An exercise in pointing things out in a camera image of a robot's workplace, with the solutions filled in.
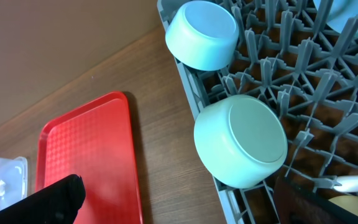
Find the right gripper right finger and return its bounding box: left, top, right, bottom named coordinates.
left=273, top=177, right=358, bottom=224

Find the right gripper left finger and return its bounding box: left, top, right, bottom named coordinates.
left=0, top=174, right=86, bottom=224

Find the white plastic spoon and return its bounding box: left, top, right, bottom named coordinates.
left=333, top=175, right=358, bottom=193

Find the mint green bowl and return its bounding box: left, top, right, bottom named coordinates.
left=194, top=95, right=288, bottom=189

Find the light blue bowl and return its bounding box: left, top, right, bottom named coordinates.
left=165, top=1, right=239, bottom=71

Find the large light blue plate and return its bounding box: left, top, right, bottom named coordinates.
left=313, top=0, right=358, bottom=39

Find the grey dishwasher rack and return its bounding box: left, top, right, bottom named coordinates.
left=157, top=0, right=358, bottom=224

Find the clear plastic bin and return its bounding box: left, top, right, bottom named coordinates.
left=0, top=156, right=28, bottom=211

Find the red serving tray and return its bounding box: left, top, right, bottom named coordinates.
left=35, top=91, right=143, bottom=224

